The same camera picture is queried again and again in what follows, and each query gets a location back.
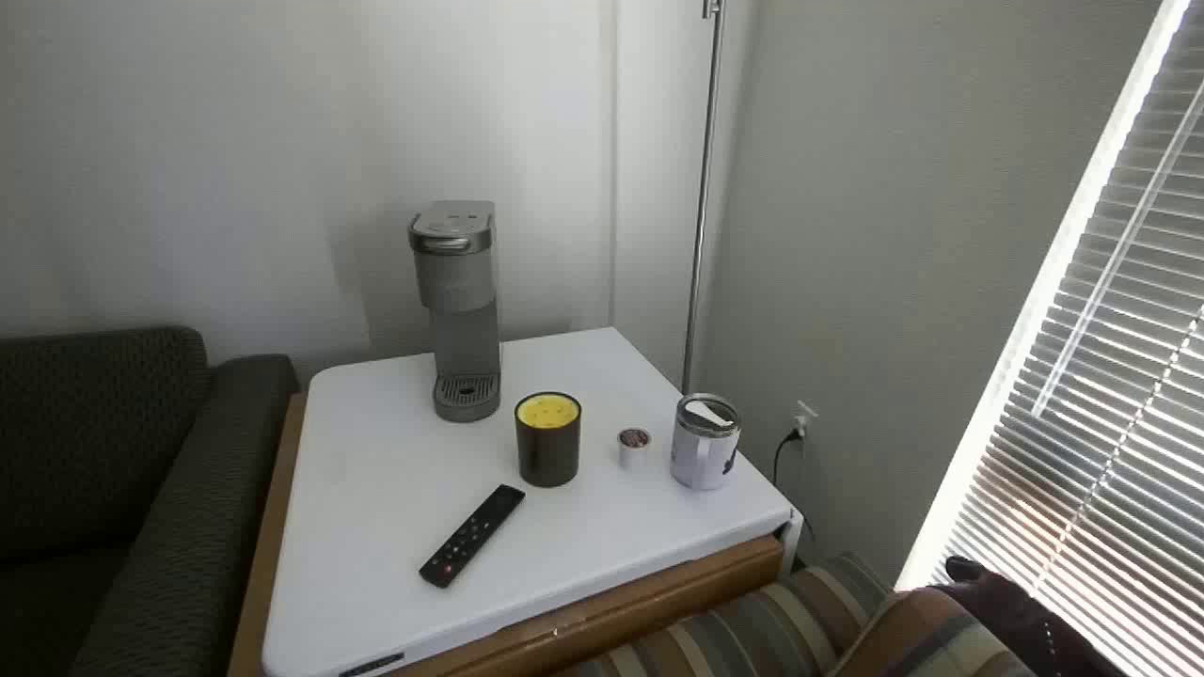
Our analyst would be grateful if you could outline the grey coffee machine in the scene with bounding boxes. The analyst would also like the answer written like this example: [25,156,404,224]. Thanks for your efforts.
[405,199,506,424]

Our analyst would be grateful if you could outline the grey coffee machine lid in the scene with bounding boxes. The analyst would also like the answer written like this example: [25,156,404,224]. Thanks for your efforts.
[405,199,501,259]

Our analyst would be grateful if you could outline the small coffee pod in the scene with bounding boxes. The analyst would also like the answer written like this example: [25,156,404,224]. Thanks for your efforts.
[613,424,656,476]

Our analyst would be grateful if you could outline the dark jar yellow candle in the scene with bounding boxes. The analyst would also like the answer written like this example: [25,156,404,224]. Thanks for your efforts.
[511,388,587,493]

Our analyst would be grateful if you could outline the white mug metal rim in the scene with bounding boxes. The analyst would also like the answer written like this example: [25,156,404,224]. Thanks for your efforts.
[667,390,746,497]

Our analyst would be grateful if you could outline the thin metal pole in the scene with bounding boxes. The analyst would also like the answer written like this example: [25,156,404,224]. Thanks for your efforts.
[677,0,725,390]

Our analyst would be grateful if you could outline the black remote control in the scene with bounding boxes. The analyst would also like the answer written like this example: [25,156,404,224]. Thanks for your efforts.
[417,482,529,592]

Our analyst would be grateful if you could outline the white plastic board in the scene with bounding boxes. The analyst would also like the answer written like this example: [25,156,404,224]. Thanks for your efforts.
[259,328,797,677]

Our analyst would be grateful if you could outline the striped sofa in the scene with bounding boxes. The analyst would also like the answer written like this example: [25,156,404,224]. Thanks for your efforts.
[548,556,1047,677]

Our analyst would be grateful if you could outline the white window blinds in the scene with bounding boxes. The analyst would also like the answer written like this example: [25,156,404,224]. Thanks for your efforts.
[932,0,1204,677]

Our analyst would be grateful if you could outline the dark grey sofa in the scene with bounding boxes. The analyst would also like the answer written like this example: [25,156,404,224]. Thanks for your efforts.
[0,323,303,677]

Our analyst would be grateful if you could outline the black power cord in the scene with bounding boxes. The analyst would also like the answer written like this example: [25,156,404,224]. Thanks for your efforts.
[769,424,805,491]

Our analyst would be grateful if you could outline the white wall outlet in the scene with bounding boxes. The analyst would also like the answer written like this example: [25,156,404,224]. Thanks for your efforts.
[786,398,822,447]

